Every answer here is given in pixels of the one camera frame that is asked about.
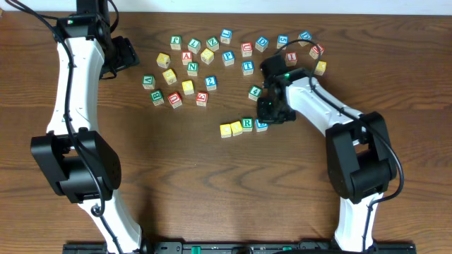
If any green J block top left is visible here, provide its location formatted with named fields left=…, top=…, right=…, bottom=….
left=170, top=35, right=182, bottom=50

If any blue D block left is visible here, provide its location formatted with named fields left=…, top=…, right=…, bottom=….
left=255, top=36, right=268, bottom=52

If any blue D block right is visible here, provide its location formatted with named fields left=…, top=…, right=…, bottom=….
left=298, top=31, right=312, bottom=47

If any green R block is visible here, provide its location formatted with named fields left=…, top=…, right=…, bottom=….
left=242, top=118, right=254, bottom=132

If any yellow k block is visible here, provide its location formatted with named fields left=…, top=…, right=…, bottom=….
left=314, top=61, right=327, bottom=75
left=156, top=53, right=171, bottom=68

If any yellow s block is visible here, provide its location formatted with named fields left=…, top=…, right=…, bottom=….
left=201, top=48, right=215, bottom=65
left=162, top=68, right=177, bottom=85

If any red A block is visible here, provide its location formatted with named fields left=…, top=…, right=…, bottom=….
left=182, top=51, right=193, bottom=66

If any yellow S block upper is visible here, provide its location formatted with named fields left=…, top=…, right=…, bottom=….
left=201, top=48, right=215, bottom=65

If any green 7 block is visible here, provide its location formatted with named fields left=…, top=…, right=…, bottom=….
left=188, top=38, right=201, bottom=54

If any blue P block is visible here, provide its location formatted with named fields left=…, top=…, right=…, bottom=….
left=222, top=51, right=235, bottom=66

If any red I block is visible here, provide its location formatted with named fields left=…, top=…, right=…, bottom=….
left=285, top=52, right=298, bottom=66

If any yellow S block lower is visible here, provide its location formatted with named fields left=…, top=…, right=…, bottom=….
left=162, top=68, right=177, bottom=85

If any yellow K block right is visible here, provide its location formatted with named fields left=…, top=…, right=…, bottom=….
left=314, top=61, right=327, bottom=75

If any green V block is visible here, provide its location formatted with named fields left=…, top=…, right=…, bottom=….
left=142, top=75, right=155, bottom=90

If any green B block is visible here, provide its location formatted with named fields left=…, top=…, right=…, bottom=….
left=150, top=90, right=165, bottom=106

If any blue L block top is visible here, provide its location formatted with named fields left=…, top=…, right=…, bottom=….
left=220, top=29, right=232, bottom=44

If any blue T block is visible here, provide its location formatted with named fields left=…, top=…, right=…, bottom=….
left=242, top=61, right=254, bottom=75

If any yellow C block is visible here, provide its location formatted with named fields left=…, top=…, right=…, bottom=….
left=220, top=123, right=232, bottom=138

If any blue d block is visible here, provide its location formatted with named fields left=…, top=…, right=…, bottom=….
left=255, top=36, right=268, bottom=52
left=298, top=31, right=312, bottom=47

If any blue l block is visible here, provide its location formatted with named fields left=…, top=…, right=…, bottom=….
left=255, top=119, right=268, bottom=132
left=220, top=29, right=232, bottom=44

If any green N block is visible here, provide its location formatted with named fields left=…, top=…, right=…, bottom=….
left=187, top=62, right=198, bottom=76

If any blue 2 block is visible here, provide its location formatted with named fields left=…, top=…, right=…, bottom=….
left=205, top=75, right=218, bottom=91

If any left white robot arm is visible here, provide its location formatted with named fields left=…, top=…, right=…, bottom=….
left=30, top=1, right=150, bottom=253

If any red U block lower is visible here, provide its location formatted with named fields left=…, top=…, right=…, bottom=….
left=167, top=92, right=183, bottom=109

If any green Z block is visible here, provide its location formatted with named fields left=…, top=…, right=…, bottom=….
left=206, top=37, right=220, bottom=52

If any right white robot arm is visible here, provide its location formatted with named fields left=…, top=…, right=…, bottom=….
left=257, top=54, right=400, bottom=253

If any green 4 block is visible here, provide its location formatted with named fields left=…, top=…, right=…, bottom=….
left=248, top=85, right=262, bottom=102

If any red M block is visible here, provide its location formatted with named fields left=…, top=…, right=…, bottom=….
left=309, top=44, right=325, bottom=59

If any yellow K block left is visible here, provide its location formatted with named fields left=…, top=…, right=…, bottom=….
left=156, top=53, right=171, bottom=68

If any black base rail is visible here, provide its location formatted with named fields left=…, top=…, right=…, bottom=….
left=61, top=240, right=417, bottom=254

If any yellow o block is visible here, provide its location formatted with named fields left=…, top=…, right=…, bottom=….
left=182, top=80, right=194, bottom=95
left=230, top=121, right=243, bottom=136

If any blue 5 block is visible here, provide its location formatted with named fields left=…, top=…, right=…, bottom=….
left=276, top=35, right=289, bottom=49

